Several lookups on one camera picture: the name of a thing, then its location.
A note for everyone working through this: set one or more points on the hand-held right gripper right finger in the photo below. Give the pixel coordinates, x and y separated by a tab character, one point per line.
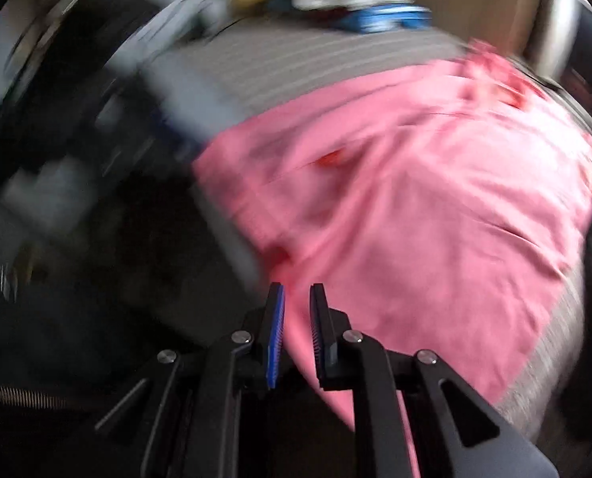
318	333

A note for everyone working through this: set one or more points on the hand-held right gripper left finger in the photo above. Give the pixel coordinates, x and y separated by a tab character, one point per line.
275	333

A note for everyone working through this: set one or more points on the pink garment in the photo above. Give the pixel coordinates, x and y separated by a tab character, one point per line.
415	209

